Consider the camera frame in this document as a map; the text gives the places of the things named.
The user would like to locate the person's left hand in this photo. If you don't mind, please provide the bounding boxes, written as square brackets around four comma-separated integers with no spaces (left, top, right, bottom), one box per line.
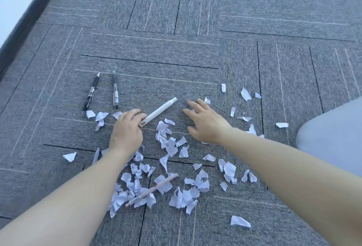
[109,108,147,159]

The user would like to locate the person's light grey trouser leg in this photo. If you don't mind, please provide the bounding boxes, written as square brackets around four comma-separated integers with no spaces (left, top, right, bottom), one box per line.
[296,96,362,179]

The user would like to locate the thick white marker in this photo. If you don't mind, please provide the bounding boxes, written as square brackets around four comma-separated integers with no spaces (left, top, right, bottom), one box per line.
[140,97,178,128]

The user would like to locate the black baseboard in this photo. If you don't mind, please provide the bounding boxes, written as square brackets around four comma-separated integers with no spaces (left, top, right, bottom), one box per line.
[0,0,68,81]

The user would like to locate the slim white red print pen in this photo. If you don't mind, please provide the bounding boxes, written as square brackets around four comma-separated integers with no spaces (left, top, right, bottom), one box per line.
[125,173,179,208]

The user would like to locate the person's right forearm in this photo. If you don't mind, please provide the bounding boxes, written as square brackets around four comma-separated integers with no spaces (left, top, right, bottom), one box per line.
[218,127,362,246]

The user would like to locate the clear barrel grey grip pen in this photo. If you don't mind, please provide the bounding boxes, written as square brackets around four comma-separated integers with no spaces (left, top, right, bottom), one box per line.
[112,70,119,110]

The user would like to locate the white paper scraps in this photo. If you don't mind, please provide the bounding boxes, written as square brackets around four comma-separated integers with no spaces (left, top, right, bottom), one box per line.
[62,83,290,229]

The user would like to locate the black grip pen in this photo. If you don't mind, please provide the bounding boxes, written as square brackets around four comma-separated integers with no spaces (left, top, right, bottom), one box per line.
[82,72,100,115]

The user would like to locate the person's left forearm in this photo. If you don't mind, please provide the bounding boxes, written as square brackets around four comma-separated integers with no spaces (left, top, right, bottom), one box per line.
[0,148,136,246]

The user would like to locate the person's right hand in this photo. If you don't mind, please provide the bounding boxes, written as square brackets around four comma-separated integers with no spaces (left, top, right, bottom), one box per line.
[182,98,234,145]

